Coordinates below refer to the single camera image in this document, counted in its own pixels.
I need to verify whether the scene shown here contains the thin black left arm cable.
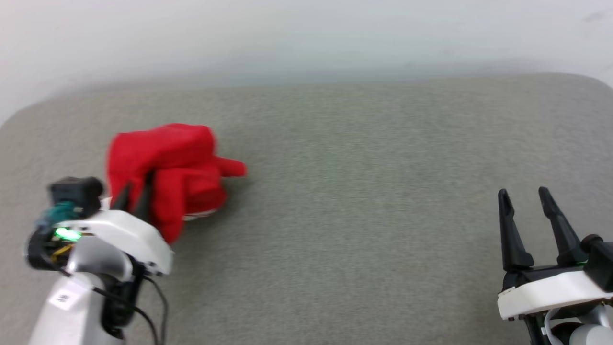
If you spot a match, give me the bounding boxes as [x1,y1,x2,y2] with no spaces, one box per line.
[91,274,169,345]

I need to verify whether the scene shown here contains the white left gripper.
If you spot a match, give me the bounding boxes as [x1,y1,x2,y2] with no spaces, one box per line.
[54,171,174,276]

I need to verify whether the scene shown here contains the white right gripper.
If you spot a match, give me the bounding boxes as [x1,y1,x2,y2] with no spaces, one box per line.
[497,186,613,321]

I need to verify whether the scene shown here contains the teal left cable connector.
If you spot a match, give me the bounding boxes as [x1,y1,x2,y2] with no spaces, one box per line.
[37,201,81,227]

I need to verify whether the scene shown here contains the red basketball jersey garment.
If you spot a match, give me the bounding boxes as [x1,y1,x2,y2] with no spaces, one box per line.
[105,123,248,244]

